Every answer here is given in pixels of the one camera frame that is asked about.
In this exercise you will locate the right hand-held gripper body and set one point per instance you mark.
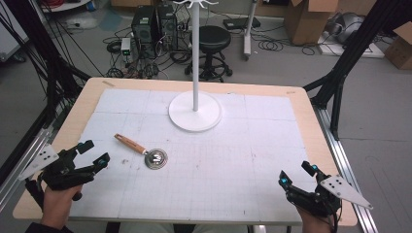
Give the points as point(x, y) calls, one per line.
point(340, 189)

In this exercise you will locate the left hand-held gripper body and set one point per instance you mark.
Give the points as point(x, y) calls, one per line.
point(63, 174)

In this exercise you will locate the white hook stand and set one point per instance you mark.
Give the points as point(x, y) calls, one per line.
point(195, 113)

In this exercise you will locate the person's left hand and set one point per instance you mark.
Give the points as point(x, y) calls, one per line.
point(58, 205)

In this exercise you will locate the person's right hand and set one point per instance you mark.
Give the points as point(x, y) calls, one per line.
point(314, 225)

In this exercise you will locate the white grid mat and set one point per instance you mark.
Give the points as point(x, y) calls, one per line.
point(210, 174)

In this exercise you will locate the small silver box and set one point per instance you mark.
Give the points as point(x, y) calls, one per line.
point(125, 45)

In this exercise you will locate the black computer tower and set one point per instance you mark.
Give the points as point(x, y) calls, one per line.
point(168, 27)
point(142, 29)

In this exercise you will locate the white flat board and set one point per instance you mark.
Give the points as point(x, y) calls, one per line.
point(372, 51)

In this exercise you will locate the white wheeled stand leg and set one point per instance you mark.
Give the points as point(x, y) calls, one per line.
point(247, 39)

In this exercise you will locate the large open cardboard box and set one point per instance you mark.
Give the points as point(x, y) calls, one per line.
point(307, 22)

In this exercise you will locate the small cardboard box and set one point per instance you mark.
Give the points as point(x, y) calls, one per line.
point(400, 51)

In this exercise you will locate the grey rounded appliance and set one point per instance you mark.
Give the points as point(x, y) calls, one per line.
point(348, 26)

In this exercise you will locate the black flat device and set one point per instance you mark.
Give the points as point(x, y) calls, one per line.
point(241, 23)

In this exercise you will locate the black round stool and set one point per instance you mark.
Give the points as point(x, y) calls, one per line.
point(213, 37)

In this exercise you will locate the aluminium rail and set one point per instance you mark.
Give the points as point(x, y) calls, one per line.
point(22, 161)
point(343, 155)

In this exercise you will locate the black metal frame stand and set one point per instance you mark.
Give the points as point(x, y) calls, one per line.
point(338, 81)
point(53, 71)

